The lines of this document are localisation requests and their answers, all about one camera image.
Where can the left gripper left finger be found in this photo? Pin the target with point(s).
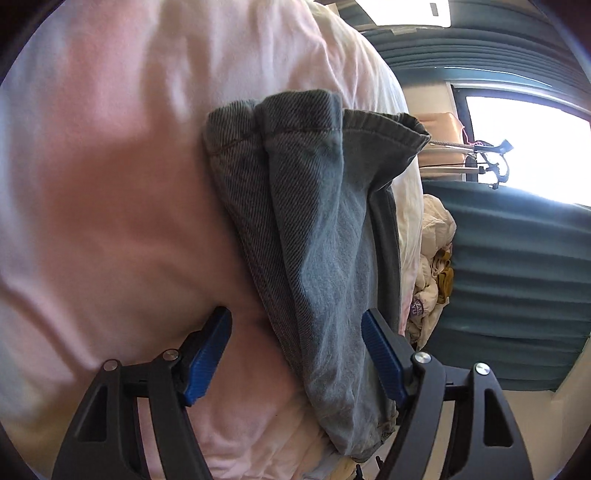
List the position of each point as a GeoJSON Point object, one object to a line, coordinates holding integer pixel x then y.
{"type": "Point", "coordinates": [104, 440]}

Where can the blue denim jeans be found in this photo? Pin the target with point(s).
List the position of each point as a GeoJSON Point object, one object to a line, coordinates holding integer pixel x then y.
{"type": "Point", "coordinates": [308, 185]}

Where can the teal curtain right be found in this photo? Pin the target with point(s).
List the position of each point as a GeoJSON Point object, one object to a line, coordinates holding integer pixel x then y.
{"type": "Point", "coordinates": [521, 296]}

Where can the teal curtain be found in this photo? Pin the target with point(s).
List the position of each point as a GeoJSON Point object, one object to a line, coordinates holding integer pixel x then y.
{"type": "Point", "coordinates": [521, 296]}
{"type": "Point", "coordinates": [508, 42]}

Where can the mustard yellow garment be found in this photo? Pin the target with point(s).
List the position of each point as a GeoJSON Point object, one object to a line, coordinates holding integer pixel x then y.
{"type": "Point", "coordinates": [444, 274]}

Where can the pastel pink duvet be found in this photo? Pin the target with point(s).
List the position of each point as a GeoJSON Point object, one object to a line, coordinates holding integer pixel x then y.
{"type": "Point", "coordinates": [113, 241]}

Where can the cream puffer jacket pile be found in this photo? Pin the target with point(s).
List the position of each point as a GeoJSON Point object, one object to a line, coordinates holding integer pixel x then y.
{"type": "Point", "coordinates": [438, 231]}

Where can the silver tripod stand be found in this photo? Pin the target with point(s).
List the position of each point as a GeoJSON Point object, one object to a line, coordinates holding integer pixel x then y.
{"type": "Point", "coordinates": [481, 158]}

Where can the beige hanging sweater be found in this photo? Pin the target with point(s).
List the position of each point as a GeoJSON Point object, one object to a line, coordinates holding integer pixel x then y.
{"type": "Point", "coordinates": [443, 127]}

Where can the teal curtain left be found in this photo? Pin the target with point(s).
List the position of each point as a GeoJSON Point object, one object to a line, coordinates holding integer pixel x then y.
{"type": "Point", "coordinates": [508, 42]}

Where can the white chair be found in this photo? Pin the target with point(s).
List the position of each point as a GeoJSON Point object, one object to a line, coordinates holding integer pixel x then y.
{"type": "Point", "coordinates": [420, 13]}

